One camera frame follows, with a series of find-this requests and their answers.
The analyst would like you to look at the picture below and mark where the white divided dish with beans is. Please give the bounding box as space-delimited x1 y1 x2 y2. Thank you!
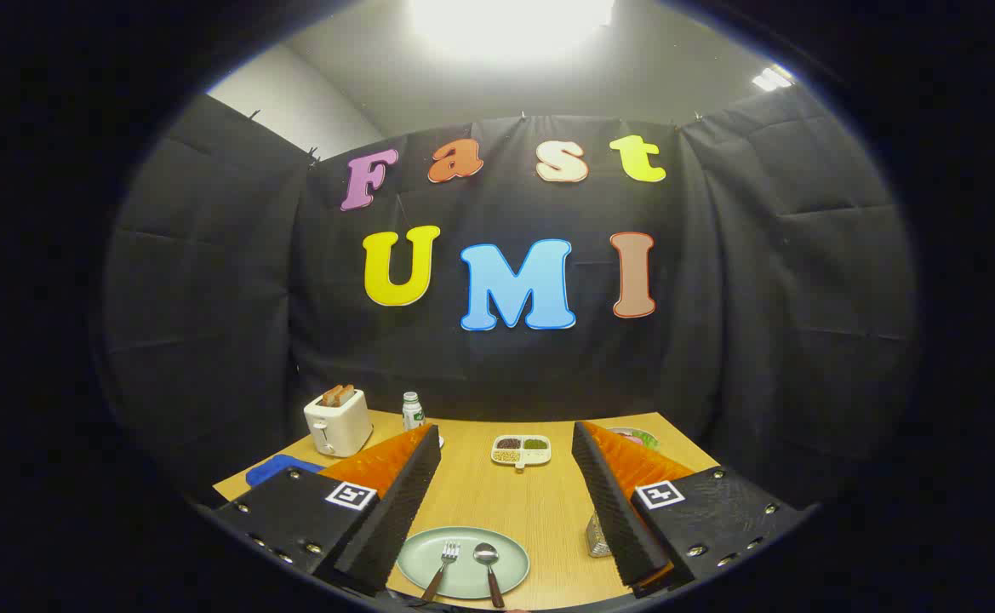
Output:
491 434 552 472

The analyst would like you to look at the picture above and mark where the fork with wooden handle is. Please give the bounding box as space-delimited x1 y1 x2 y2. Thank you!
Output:
419 541 461 604

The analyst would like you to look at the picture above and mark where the spoon with wooden handle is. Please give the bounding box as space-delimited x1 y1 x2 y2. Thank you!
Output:
473 542 506 609

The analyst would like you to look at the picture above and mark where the light green round plate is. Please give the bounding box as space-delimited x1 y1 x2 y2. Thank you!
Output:
397 526 531 600

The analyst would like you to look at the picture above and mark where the large ceiling light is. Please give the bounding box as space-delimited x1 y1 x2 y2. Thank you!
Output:
408 0 617 60

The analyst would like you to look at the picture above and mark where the white toaster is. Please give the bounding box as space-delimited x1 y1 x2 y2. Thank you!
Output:
304 389 374 458

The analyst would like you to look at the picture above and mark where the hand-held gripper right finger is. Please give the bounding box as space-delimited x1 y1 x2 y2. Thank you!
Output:
571 421 804 597

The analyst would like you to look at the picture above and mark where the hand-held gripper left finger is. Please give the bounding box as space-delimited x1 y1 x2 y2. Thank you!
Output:
208 423 443 597

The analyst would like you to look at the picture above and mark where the white plate of food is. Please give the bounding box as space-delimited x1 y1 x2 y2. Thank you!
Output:
606 427 660 452

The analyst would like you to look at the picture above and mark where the blue folded cloth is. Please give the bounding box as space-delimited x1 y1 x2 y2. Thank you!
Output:
246 455 325 487

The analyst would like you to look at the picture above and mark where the metal wire basket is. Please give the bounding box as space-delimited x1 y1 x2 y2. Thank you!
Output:
586 513 614 559

